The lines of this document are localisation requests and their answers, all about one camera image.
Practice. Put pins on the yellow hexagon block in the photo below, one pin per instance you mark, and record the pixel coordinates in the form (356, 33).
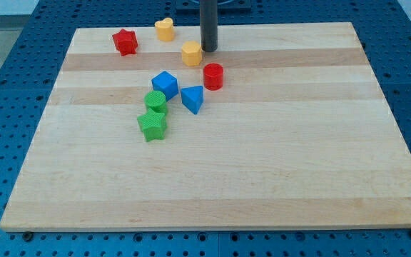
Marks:
(191, 53)

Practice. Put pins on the green star block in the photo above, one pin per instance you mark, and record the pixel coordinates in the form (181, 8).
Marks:
(153, 125)

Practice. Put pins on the blue cube block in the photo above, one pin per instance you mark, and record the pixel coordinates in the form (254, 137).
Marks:
(166, 83)

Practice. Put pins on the yellow heart block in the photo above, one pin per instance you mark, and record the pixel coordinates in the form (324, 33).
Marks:
(165, 29)

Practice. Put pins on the red cylinder block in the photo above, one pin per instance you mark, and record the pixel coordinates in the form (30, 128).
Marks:
(213, 76)

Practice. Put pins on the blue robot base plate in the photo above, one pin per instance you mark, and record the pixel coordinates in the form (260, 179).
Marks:
(185, 6)

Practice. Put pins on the blue triangle block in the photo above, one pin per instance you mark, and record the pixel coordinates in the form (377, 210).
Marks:
(192, 98)

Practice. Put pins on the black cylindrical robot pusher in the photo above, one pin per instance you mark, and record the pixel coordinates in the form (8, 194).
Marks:
(209, 24)

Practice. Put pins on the green cylinder block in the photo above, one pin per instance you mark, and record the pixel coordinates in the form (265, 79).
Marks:
(156, 101)

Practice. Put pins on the wooden board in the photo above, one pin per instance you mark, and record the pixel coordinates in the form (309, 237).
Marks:
(300, 137)

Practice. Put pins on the red star block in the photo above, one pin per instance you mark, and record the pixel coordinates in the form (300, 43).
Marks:
(125, 42)

